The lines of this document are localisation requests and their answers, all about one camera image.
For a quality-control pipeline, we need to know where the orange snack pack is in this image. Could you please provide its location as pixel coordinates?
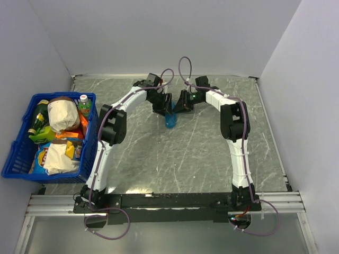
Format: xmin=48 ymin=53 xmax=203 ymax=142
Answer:
xmin=56 ymin=111 xmax=88 ymax=140

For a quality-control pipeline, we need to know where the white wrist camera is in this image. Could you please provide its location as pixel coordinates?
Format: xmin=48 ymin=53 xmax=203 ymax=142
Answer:
xmin=158 ymin=78 xmax=173 ymax=94
xmin=184 ymin=78 xmax=196 ymax=93

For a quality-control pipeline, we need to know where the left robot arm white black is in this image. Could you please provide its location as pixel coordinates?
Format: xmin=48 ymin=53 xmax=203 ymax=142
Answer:
xmin=81 ymin=73 xmax=174 ymax=213

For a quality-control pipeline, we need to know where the lime green snack pack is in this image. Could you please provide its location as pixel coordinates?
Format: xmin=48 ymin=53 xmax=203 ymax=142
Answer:
xmin=29 ymin=125 xmax=56 ymax=144

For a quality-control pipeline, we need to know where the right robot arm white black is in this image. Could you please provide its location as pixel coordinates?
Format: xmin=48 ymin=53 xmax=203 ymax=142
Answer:
xmin=173 ymin=76 xmax=255 ymax=211

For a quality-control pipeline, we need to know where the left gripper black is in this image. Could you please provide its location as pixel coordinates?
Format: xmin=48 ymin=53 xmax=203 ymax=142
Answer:
xmin=148 ymin=93 xmax=173 ymax=117

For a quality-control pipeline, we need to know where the blue yellow chips bag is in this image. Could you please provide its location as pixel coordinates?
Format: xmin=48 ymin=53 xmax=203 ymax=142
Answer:
xmin=29 ymin=142 xmax=51 ymax=175

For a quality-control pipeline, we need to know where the green bottle white cap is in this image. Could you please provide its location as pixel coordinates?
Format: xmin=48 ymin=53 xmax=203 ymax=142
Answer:
xmin=79 ymin=94 xmax=92 ymax=119

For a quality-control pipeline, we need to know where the blue translucent glasses case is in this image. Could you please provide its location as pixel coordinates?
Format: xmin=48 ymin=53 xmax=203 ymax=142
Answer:
xmin=165 ymin=102 xmax=177 ymax=129

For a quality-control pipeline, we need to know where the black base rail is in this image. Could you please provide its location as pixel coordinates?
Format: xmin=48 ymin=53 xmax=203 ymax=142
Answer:
xmin=73 ymin=192 xmax=262 ymax=225

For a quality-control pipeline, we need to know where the dark green glass bottle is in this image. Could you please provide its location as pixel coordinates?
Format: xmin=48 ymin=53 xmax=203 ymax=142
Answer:
xmin=28 ymin=99 xmax=49 ymax=135

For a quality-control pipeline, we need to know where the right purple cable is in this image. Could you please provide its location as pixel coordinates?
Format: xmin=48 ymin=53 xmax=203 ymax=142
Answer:
xmin=178 ymin=56 xmax=280 ymax=237

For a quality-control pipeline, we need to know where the blue plastic basket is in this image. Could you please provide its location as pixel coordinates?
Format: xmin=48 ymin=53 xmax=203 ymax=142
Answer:
xmin=2 ymin=92 xmax=99 ymax=184

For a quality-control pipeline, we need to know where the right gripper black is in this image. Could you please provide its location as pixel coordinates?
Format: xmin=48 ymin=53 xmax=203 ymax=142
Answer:
xmin=172 ymin=90 xmax=202 ymax=114

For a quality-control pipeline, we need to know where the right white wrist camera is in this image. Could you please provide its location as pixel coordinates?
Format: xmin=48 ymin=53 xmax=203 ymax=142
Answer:
xmin=184 ymin=78 xmax=196 ymax=93

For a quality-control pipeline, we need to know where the brown white paper bag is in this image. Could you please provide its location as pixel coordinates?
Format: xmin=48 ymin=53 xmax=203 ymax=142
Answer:
xmin=48 ymin=96 xmax=80 ymax=133

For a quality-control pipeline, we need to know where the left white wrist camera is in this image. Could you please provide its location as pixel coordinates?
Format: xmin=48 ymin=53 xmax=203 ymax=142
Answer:
xmin=158 ymin=78 xmax=173 ymax=94

